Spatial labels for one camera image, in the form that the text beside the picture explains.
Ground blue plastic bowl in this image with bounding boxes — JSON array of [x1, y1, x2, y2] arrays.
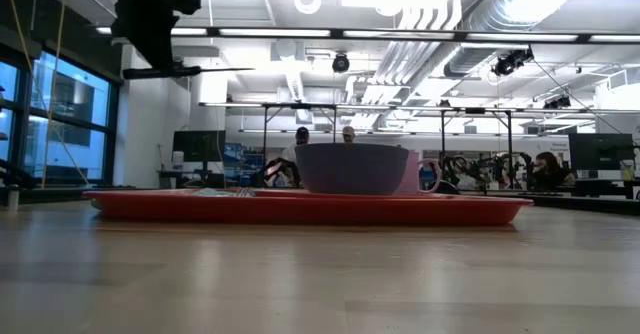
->
[[293, 142, 410, 196]]

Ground white ring lamp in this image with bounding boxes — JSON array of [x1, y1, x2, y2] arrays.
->
[[293, 0, 323, 16]]

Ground black ceiling camera cluster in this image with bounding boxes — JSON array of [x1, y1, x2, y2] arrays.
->
[[491, 47, 535, 78]]

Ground black curved cable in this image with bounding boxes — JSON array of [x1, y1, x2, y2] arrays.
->
[[0, 158, 39, 190]]

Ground teal cloth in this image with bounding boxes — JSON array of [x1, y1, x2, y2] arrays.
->
[[192, 187, 254, 198]]

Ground black computer monitor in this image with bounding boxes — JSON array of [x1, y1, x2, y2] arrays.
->
[[568, 132, 636, 171], [172, 130, 227, 164]]

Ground yellow hanging cord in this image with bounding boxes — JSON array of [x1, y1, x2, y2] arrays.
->
[[3, 0, 91, 188]]

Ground black background metal frame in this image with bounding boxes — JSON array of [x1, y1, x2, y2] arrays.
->
[[262, 102, 339, 188], [439, 106, 514, 188]]

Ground pink plastic mug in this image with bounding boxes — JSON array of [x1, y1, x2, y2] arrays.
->
[[397, 148, 442, 196]]

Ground red plastic tray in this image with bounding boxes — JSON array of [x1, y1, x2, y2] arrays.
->
[[82, 187, 534, 227]]

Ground dark framed window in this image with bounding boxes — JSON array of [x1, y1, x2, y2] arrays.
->
[[0, 48, 121, 188]]

